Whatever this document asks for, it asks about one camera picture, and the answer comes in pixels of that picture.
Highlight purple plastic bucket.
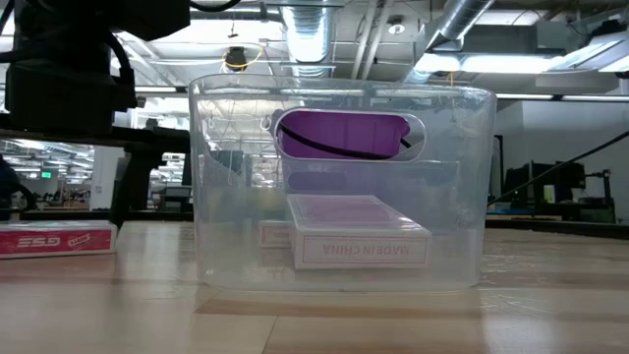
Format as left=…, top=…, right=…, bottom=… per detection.
left=270, top=108, right=413, bottom=196

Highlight black monitors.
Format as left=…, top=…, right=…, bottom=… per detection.
left=504, top=159, right=587, bottom=210

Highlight black ceiling camera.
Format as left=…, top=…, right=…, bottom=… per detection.
left=223, top=45, right=250, bottom=70

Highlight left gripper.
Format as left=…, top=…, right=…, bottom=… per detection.
left=0, top=62, right=192, bottom=230

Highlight black stand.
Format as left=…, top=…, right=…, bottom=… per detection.
left=585, top=168, right=616, bottom=223

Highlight white pillar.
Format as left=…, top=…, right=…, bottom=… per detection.
left=89, top=146, right=127, bottom=211

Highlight thin black cable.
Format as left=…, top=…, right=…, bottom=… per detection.
left=486, top=129, right=629, bottom=207

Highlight person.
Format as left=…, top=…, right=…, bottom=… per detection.
left=0, top=154, right=36, bottom=222

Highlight slanted silver spiral duct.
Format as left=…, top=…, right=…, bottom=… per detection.
left=426, top=0, right=496, bottom=50

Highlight long ceiling light panel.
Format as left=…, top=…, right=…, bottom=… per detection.
left=413, top=51, right=559, bottom=76

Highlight wide silver spiral duct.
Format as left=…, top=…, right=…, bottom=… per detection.
left=280, top=3, right=337, bottom=78

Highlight clear plastic bin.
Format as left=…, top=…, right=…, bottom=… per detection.
left=188, top=73, right=498, bottom=295

